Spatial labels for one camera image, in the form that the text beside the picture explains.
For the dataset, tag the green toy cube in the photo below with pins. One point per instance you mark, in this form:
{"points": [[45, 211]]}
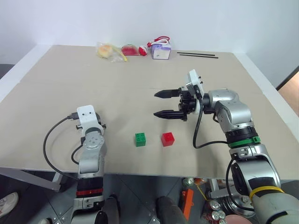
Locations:
{"points": [[140, 139]]}

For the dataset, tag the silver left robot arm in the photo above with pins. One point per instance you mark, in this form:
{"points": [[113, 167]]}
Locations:
{"points": [[91, 158]]}

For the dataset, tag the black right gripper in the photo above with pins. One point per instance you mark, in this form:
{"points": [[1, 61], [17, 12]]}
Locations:
{"points": [[188, 103]]}

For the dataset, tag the small red white toy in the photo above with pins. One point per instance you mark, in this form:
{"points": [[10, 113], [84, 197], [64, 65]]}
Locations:
{"points": [[143, 51]]}

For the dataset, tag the brown wooden panel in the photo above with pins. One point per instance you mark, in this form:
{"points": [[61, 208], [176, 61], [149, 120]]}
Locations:
{"points": [[290, 81]]}

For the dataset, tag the purple white carton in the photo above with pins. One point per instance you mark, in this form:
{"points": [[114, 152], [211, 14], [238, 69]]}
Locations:
{"points": [[160, 51]]}

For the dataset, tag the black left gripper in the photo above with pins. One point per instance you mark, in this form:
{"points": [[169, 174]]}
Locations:
{"points": [[100, 121]]}

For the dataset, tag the grey metal table leg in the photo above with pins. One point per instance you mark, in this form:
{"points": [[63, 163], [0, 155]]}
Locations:
{"points": [[219, 189]]}

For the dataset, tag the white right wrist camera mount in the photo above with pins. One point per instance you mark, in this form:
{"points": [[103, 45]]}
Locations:
{"points": [[193, 78]]}

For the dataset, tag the beige cardboard table cover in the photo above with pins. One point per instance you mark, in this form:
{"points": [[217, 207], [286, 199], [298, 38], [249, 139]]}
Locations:
{"points": [[149, 112]]}

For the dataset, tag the grey metal table frame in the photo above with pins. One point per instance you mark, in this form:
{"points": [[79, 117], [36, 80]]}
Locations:
{"points": [[28, 178]]}

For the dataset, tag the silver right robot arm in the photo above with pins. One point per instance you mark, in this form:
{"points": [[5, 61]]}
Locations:
{"points": [[233, 109]]}

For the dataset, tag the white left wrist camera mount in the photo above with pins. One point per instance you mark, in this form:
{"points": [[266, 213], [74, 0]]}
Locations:
{"points": [[86, 115]]}

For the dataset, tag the red packaged food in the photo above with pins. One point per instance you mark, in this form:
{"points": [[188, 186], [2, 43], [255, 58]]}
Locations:
{"points": [[130, 49]]}

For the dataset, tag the orange plastic object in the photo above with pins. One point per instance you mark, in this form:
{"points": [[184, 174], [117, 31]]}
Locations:
{"points": [[188, 203]]}

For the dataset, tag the green drink can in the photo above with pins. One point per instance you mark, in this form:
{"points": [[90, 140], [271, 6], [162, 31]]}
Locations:
{"points": [[188, 182]]}

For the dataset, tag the red toy cube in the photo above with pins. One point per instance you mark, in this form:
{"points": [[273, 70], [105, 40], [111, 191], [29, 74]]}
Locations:
{"points": [[167, 139]]}

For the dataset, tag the thin black stick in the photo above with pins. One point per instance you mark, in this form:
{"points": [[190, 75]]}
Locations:
{"points": [[201, 56], [196, 53]]}

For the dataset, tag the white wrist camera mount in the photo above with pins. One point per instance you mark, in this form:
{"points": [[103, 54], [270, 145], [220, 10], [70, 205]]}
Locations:
{"points": [[193, 78], [86, 115]]}

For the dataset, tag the white sneaker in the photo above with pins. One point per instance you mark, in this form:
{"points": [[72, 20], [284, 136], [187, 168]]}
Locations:
{"points": [[8, 201]]}

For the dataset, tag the bread bun in plastic bag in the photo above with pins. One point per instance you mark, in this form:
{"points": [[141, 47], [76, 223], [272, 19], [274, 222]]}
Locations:
{"points": [[105, 51]]}

